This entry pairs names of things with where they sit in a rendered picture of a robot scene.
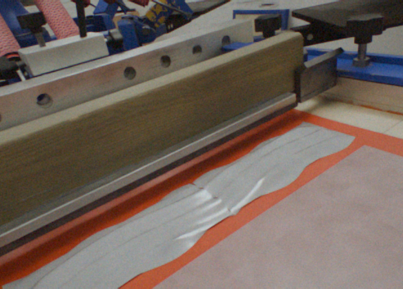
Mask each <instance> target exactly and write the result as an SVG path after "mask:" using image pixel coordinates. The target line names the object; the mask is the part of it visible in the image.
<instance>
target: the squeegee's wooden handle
mask: <svg viewBox="0 0 403 289"><path fill-rule="evenodd" d="M303 63H304V48H303V37H302V34H301V33H299V32H284V33H282V34H279V35H276V36H275V37H271V38H268V39H264V40H262V41H260V42H258V43H254V44H252V45H248V46H245V47H242V48H241V49H238V50H235V51H232V52H228V53H226V54H222V55H219V56H218V57H215V58H213V59H209V60H207V61H203V62H200V63H197V64H195V65H193V66H189V67H187V68H183V69H181V70H178V71H175V72H171V73H169V74H168V75H164V76H161V77H158V78H156V79H152V80H149V81H146V82H143V83H140V84H138V85H135V86H132V87H130V88H126V89H124V90H120V91H117V92H114V93H112V94H108V95H106V96H104V97H100V98H98V99H94V100H91V101H88V102H86V103H82V104H79V105H78V106H75V107H72V108H68V109H66V110H63V111H60V112H56V113H53V114H50V115H48V116H46V117H42V118H39V119H36V120H34V121H30V122H27V123H24V124H21V125H19V126H16V127H13V128H10V129H7V130H3V131H0V226H1V225H4V224H6V223H9V222H11V221H14V219H17V218H20V217H22V216H24V215H26V214H27V213H29V212H33V211H34V210H37V209H39V208H40V207H42V206H45V205H47V204H50V203H52V202H54V201H56V200H58V199H60V198H62V197H65V196H67V195H69V194H70V193H72V192H75V191H77V190H80V189H82V188H84V186H88V185H89V184H92V183H94V182H97V181H99V180H101V179H103V178H104V177H107V176H109V175H112V174H114V173H116V172H119V171H121V170H122V169H123V168H126V167H128V166H131V165H133V164H135V163H138V162H140V161H141V160H143V159H146V158H147V157H150V156H152V155H155V154H157V153H159V152H161V151H162V150H165V149H167V148H169V147H171V146H174V145H176V144H178V143H180V142H183V141H184V140H186V139H188V138H190V137H193V136H195V135H197V134H199V133H201V132H204V131H205V130H207V129H209V128H211V127H214V126H217V125H219V124H221V123H223V122H224V121H227V120H229V119H231V118H233V117H236V116H238V115H240V114H243V113H244V112H246V111H248V110H250V109H252V108H255V107H257V106H259V105H262V104H264V103H265V102H266V101H270V100H272V99H274V98H276V97H279V96H281V95H282V94H284V93H286V92H291V93H294V94H296V71H297V70H298V68H299V67H300V66H301V65H302V64H303Z"/></svg>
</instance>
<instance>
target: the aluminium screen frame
mask: <svg viewBox="0 0 403 289"><path fill-rule="evenodd" d="M316 96H317V97H319V98H323V99H329V100H332V101H338V102H341V103H347V104H351V105H357V106H363V107H366V108H369V109H372V110H378V111H382V112H388V113H391V114H397V115H403V86H402V85H394V84H389V83H381V82H376V81H368V80H363V79H355V78H350V77H342V76H337V79H336V86H334V87H332V88H330V89H329V90H327V91H325V92H323V93H321V94H318V95H316Z"/></svg>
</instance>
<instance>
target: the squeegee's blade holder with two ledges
mask: <svg viewBox="0 0 403 289"><path fill-rule="evenodd" d="M295 101H296V94H294V93H291V92H286V93H284V94H282V95H281V96H279V97H276V98H274V99H272V100H270V101H266V102H265V103H264V104H262V105H259V106H257V107H255V108H252V109H250V110H248V111H246V112H244V113H243V114H240V115H238V116H236V117H233V118H231V119H229V120H227V121H224V122H223V123H221V124H219V125H217V126H214V127H211V128H209V129H207V130H205V131H204V132H201V133H199V134H197V135H195V136H193V137H190V138H188V139H186V140H184V141H183V142H180V143H178V144H176V145H174V146H171V147H169V148H167V149H165V150H162V151H161V152H159V153H157V154H155V155H152V156H150V157H147V158H146V159H143V160H141V161H140V162H138V163H135V164H133V165H131V166H128V167H126V168H123V169H122V170H121V171H119V172H116V173H114V174H112V175H109V176H107V177H104V178H103V179H101V180H99V181H97V182H94V183H92V184H89V185H88V186H84V188H82V189H80V190H77V191H75V192H72V193H70V194H69V195H67V196H65V197H62V198H60V199H58V200H56V201H54V202H52V203H50V204H47V205H45V206H42V207H40V208H39V209H37V210H34V211H33V212H29V213H27V214H26V215H24V216H22V217H20V218H17V219H14V221H11V222H9V223H6V224H4V225H1V226H0V248H1V247H3V246H4V245H6V244H9V243H12V241H15V240H17V239H19V238H21V237H24V235H27V234H29V233H31V232H34V230H36V229H38V228H41V227H43V226H46V225H47V224H48V223H51V222H53V221H55V220H57V219H59V218H60V217H62V216H64V215H68V214H70V213H72V212H74V211H75V210H77V209H80V208H82V207H84V206H86V205H88V204H89V203H91V202H93V201H96V200H98V199H100V198H102V197H103V196H105V195H107V194H110V193H112V192H114V191H116V190H118V189H119V188H121V187H123V186H126V185H128V184H130V183H132V182H134V181H137V180H138V179H140V178H142V177H144V176H146V175H148V174H150V173H152V172H155V171H156V170H158V169H160V168H162V167H164V166H166V165H168V164H170V163H173V162H175V161H176V160H178V159H180V158H182V157H185V156H187V155H189V154H191V153H194V152H195V151H196V150H198V149H200V148H203V147H205V146H207V145H209V144H211V143H214V142H215V141H216V140H218V139H220V138H222V137H225V136H227V135H229V134H231V133H234V132H235V131H237V130H239V129H241V128H244V127H245V126H248V125H250V124H252V123H254V122H255V121H257V120H259V119H262V118H263V117H266V116H267V115H270V114H272V113H273V112H275V111H277V110H280V109H281V108H284V107H285V106H288V105H290V104H292V103H294V102H295Z"/></svg>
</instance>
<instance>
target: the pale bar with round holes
mask: <svg viewBox="0 0 403 289"><path fill-rule="evenodd" d="M236 42H238V43H253V30H252V21H251V19H232V20H230V21H225V22H223V23H220V24H217V25H213V26H209V27H206V28H202V29H199V30H196V31H195V32H190V33H187V34H183V35H179V36H177V37H172V38H169V39H167V40H164V41H160V42H158V43H153V44H150V45H146V46H142V47H139V48H134V49H132V50H130V51H127V52H123V53H120V54H115V55H111V56H108V57H105V58H101V59H97V60H94V61H92V62H89V63H85V64H82V65H78V66H74V67H71V68H67V69H63V70H60V71H56V72H52V73H49V74H47V75H42V76H40V77H35V78H33V79H28V80H26V81H21V82H18V83H14V84H11V85H7V86H4V87H1V88H0V131H3V130H7V129H10V128H13V127H16V126H19V125H21V124H24V123H27V122H30V121H34V120H36V119H39V118H42V117H46V116H48V115H50V114H53V113H56V112H60V111H63V110H66V109H68V108H72V107H75V106H78V105H79V104H82V103H86V102H88V101H91V100H94V99H98V98H100V97H104V96H106V95H108V94H112V93H114V92H117V91H120V90H124V89H126V88H130V87H132V86H135V85H138V84H140V83H143V82H146V81H149V80H152V79H156V78H158V77H161V76H164V75H168V74H169V73H171V72H175V71H178V70H181V69H183V68H187V67H189V66H193V65H195V64H197V63H200V62H203V61H207V60H209V59H213V58H215V57H218V56H219V55H222V54H226V53H228V52H223V51H222V47H223V46H226V45H230V44H232V43H236ZM40 94H45V95H44V99H43V100H42V101H37V97H38V96H39V95H40Z"/></svg>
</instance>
